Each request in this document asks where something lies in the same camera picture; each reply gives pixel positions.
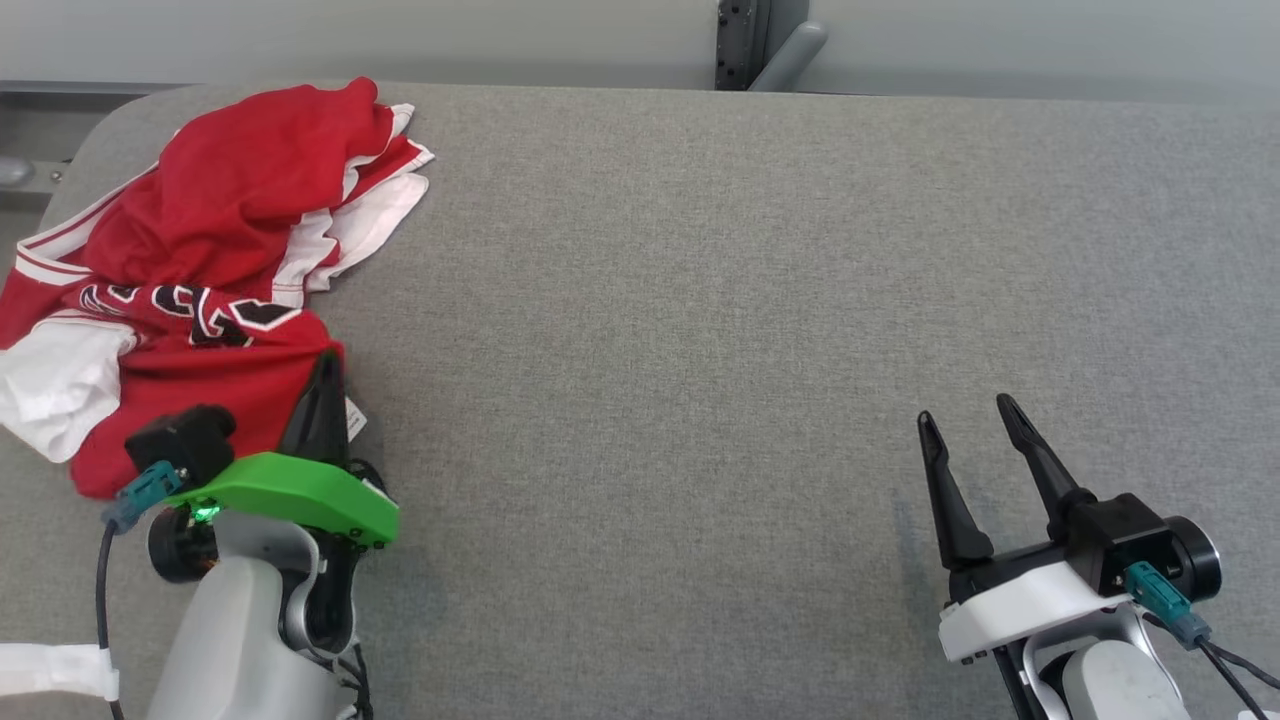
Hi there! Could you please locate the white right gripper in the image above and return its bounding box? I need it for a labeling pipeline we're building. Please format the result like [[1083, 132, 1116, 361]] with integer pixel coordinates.
[[917, 393, 1131, 664]]

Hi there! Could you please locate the grey metal frame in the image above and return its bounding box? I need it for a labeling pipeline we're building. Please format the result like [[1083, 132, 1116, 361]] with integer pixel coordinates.
[[0, 82, 186, 216]]

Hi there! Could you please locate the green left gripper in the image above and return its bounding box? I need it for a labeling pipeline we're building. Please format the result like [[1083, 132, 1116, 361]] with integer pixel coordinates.
[[165, 350, 401, 549]]

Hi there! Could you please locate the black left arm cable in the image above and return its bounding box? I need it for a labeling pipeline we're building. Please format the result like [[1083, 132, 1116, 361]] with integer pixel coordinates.
[[95, 520, 129, 720]]

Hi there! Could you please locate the teal right camera connector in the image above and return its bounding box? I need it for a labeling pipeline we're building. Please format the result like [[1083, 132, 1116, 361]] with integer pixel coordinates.
[[1124, 562, 1213, 651]]

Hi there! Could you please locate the black perforated metal post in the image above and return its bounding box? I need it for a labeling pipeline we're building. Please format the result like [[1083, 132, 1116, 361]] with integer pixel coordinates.
[[715, 0, 773, 91]]

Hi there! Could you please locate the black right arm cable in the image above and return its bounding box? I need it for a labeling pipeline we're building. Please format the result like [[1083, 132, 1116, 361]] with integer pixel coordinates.
[[1195, 635, 1280, 720]]

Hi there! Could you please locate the red basketball jersey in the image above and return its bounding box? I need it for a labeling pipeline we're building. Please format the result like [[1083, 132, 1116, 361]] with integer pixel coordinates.
[[0, 170, 369, 501]]

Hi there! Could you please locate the black cable bundle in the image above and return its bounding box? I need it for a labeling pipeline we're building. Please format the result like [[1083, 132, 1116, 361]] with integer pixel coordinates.
[[335, 640, 377, 720]]

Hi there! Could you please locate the teal left camera connector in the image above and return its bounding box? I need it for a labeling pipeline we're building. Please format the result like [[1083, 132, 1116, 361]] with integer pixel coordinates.
[[102, 460, 187, 536]]

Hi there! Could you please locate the grey round tube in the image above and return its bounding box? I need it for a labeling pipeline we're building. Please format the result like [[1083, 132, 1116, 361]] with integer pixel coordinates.
[[748, 22, 829, 93]]

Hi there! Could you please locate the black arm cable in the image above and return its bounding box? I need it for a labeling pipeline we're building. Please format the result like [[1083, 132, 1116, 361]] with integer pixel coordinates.
[[1195, 635, 1280, 720], [95, 520, 129, 720]]

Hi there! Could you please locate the grey fabric sofa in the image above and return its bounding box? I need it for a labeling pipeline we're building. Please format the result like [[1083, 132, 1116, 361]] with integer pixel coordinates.
[[0, 80, 1280, 720]]

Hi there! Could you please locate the teal camera connector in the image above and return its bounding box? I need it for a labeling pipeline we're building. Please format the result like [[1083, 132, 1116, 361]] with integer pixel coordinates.
[[102, 460, 187, 536], [1124, 562, 1213, 651]]

